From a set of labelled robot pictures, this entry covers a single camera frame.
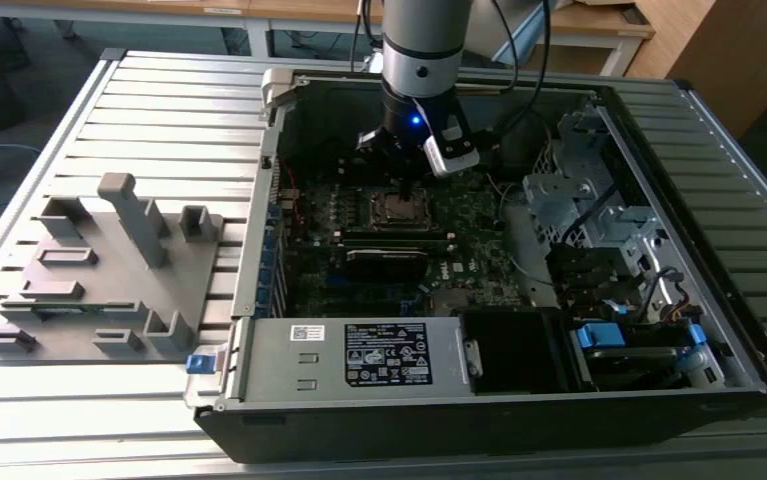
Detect silver CPU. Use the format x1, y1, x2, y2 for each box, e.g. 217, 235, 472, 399
384, 195, 423, 221

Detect metal socket cover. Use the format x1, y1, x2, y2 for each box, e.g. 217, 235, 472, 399
368, 188, 436, 226

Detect CPU socket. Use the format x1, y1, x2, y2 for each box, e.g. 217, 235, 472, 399
365, 185, 441, 232

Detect black RAM slot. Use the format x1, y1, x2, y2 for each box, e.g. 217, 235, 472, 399
340, 228, 445, 241
339, 239, 444, 251

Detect grey case release latch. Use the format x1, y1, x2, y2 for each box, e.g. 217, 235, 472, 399
260, 68, 298, 122

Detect silver metal drive cage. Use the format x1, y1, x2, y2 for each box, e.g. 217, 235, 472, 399
520, 97, 677, 281

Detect green motherboard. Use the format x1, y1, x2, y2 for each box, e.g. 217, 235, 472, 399
274, 169, 557, 319

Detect black heatsink block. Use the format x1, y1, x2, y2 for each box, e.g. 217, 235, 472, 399
344, 248, 432, 282

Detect bronze chipset heatsink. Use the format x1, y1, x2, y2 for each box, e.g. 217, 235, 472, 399
429, 287, 472, 312

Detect grey power supply unit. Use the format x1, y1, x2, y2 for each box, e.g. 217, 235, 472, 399
225, 316, 484, 404

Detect blue disk carrier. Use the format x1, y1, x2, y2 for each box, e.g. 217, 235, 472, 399
572, 322, 627, 349

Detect grey parts rack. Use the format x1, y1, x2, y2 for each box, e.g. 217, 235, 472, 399
0, 172, 228, 362

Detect wooden cabinet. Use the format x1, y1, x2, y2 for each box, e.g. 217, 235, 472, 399
625, 0, 767, 139

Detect black disk drive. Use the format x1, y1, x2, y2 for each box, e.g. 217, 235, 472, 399
585, 347, 683, 392

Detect black open PC case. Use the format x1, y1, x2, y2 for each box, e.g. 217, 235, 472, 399
181, 67, 767, 466

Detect green RAM stick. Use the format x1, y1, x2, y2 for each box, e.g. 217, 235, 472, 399
32, 303, 108, 317

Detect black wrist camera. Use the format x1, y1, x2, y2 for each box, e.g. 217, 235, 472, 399
355, 128, 395, 154

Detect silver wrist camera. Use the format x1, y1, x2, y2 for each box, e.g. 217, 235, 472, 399
421, 113, 483, 179

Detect black drive cable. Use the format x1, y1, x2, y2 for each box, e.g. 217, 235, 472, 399
557, 180, 621, 249

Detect wooden desk white frame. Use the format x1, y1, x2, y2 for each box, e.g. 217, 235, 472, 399
0, 0, 656, 76

